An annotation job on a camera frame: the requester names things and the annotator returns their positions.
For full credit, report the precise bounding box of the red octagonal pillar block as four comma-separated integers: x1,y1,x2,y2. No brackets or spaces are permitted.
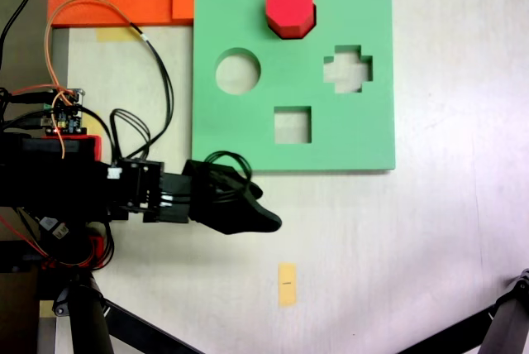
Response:
264,0,317,41

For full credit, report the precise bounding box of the long yellow tape strip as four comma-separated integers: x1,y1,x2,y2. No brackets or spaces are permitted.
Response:
278,262,298,309

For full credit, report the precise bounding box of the small yellow tape piece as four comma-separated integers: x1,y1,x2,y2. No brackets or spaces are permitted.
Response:
82,110,104,136

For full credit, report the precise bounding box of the black circuit board with plug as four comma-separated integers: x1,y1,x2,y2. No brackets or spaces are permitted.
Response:
35,213,70,242

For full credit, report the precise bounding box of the green shape sorting board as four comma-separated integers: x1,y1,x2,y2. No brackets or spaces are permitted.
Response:
190,0,397,173

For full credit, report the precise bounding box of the small controller circuit board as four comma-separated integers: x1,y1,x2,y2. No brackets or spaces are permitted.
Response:
41,88,88,136

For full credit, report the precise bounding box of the black tripod leg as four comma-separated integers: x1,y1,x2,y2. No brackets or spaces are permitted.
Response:
479,269,529,354
51,275,117,354

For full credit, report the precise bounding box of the wide yellow tape piece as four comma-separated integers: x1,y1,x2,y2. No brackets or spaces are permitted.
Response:
97,26,137,43

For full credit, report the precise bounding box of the black usb plug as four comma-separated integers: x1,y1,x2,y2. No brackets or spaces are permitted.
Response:
0,88,47,107

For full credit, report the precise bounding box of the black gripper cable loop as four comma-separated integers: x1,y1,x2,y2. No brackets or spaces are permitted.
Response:
202,150,254,198

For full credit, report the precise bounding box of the short black servo cable loop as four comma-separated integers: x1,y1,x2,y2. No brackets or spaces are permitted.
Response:
109,108,151,161

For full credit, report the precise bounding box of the long black servo cable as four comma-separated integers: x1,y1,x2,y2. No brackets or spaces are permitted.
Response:
115,22,175,163

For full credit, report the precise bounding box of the thin red wire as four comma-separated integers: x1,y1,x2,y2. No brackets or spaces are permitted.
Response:
0,215,98,269

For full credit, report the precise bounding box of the thin orange wire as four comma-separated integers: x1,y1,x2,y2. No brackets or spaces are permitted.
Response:
43,0,144,97

